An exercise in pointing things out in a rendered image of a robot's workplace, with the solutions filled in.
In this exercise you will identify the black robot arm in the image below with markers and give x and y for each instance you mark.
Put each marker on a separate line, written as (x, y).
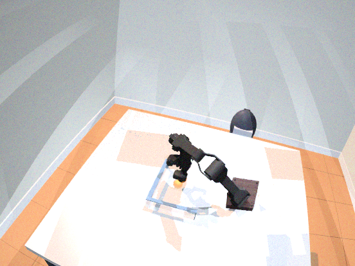
(216, 171)

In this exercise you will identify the translucent yellow ball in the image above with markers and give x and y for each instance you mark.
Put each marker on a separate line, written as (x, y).
(177, 184)

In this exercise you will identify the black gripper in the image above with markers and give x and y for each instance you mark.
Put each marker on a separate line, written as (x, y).
(184, 165)

